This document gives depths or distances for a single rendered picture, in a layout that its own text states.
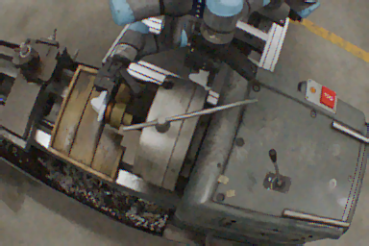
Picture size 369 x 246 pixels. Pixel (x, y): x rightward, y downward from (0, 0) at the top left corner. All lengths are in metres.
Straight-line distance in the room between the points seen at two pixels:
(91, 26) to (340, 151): 1.98
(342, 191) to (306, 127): 0.27
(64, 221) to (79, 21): 1.33
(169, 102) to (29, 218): 1.55
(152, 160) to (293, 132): 0.40
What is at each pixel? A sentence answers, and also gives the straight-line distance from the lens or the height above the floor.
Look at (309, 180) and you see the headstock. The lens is 1.28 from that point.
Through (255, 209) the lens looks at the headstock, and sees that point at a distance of 1.22.
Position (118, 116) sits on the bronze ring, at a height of 1.12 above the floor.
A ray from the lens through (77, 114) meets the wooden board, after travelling 1.66.
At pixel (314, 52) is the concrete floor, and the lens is 2.95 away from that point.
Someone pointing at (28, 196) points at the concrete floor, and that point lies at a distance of 2.59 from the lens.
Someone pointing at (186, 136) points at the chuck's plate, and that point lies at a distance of 1.25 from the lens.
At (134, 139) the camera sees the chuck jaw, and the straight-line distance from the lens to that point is 1.38.
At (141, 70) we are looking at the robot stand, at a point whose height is 0.23.
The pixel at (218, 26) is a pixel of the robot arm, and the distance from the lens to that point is 0.96.
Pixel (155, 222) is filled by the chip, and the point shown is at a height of 0.57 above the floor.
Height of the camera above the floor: 2.43
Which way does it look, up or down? 72 degrees down
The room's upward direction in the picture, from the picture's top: 11 degrees clockwise
